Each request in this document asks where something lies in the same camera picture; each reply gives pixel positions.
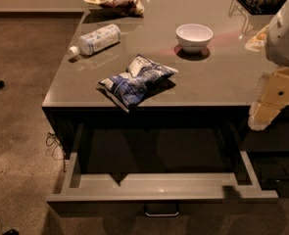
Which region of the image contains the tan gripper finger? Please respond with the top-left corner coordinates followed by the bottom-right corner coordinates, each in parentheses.
top-left (248, 102), bottom-right (280, 131)

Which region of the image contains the blue chip bag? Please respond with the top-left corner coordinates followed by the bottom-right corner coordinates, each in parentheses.
top-left (98, 55), bottom-right (178, 113)

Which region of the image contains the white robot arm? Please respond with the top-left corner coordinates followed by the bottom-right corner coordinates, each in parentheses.
top-left (245, 0), bottom-right (289, 131)

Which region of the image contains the open grey top drawer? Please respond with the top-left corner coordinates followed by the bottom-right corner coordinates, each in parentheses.
top-left (47, 124), bottom-right (278, 217)

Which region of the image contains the brown snack bag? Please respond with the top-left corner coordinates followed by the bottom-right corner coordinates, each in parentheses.
top-left (84, 0), bottom-right (145, 16)

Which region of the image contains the yellow snack packet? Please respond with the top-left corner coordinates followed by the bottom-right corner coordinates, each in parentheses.
top-left (245, 25), bottom-right (269, 52)

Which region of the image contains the white ceramic bowl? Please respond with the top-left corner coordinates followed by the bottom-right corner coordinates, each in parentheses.
top-left (175, 23), bottom-right (214, 53)

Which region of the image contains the dark grey cabinet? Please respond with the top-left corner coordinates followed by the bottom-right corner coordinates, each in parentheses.
top-left (41, 0), bottom-right (289, 199)

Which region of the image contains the clear plastic water bottle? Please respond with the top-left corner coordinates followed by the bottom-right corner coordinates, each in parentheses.
top-left (70, 23), bottom-right (120, 57)

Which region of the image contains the metal drawer handle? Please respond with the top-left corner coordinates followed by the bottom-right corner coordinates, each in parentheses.
top-left (144, 204), bottom-right (179, 217)

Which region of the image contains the black cable on floor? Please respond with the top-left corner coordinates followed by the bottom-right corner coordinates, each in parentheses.
top-left (45, 131), bottom-right (69, 172)

